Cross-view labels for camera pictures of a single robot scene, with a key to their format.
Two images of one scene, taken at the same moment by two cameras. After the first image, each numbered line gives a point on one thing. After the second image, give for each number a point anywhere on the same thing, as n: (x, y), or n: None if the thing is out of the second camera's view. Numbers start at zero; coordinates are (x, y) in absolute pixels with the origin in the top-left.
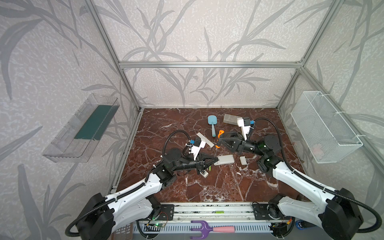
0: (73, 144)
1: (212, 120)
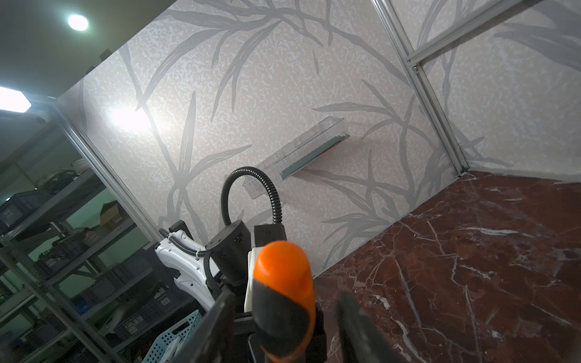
0: (328, 134)
1: None
